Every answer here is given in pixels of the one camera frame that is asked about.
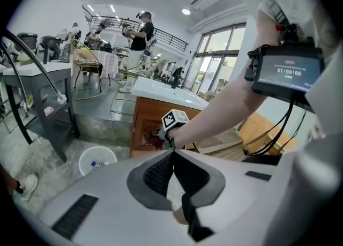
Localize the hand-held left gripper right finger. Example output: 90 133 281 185
174 148 294 246

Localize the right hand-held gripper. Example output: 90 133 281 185
156 109 190 149

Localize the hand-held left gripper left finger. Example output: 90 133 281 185
38 149 190 246

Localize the reddish brown cloth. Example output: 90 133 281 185
144 131 164 150

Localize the person's right forearm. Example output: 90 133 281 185
167 77 269 151

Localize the wooden vanity cabinet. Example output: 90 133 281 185
129 96 210 159

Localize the white plastic waste basket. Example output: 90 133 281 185
78 145 118 177

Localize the black faucet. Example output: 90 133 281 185
170 73 181 90

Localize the stack of cardboard boxes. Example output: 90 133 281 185
198 78 228 101

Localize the orange box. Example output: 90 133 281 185
237 110 298 156

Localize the black metal railing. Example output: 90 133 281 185
81 4 190 52

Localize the dark grey vanity table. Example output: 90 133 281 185
4 69 81 163

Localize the black waste bin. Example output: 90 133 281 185
17 32 38 50

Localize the gold wire chair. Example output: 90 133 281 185
71 38 105 101
109 58 164 116

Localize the glass window wall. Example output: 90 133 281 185
184 22 247 95

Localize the braided metal hose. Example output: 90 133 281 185
0 43 29 112
1 29 68 105

